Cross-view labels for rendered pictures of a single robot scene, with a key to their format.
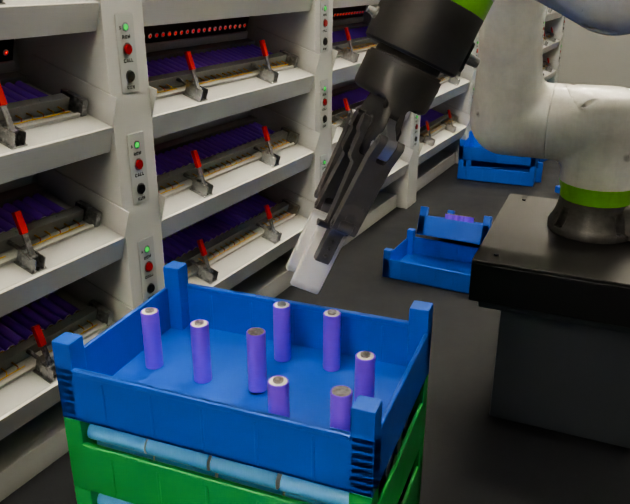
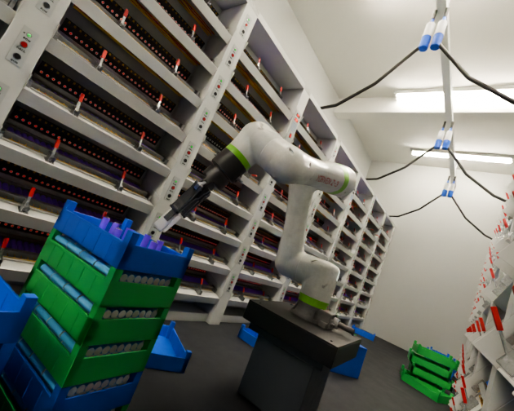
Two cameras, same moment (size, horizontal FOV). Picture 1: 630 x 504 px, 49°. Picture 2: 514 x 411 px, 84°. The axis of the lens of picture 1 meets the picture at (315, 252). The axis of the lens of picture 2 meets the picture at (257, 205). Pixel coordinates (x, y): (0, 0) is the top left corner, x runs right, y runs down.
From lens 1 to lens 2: 46 cm
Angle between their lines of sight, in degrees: 32
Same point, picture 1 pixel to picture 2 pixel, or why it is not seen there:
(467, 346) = not seen: hidden behind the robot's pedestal
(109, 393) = (69, 218)
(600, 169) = (312, 287)
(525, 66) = (295, 239)
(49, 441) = not seen: hidden behind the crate
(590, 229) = (303, 312)
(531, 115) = (294, 259)
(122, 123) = (158, 207)
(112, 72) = (163, 191)
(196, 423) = (85, 232)
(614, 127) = (321, 271)
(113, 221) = not seen: hidden behind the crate
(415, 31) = (221, 158)
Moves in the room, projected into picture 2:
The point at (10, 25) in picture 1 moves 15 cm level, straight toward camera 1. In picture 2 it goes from (139, 158) to (132, 150)
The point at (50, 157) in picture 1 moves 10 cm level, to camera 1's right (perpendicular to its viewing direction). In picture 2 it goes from (126, 201) to (146, 209)
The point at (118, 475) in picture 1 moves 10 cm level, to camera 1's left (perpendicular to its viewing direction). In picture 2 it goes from (52, 252) to (21, 237)
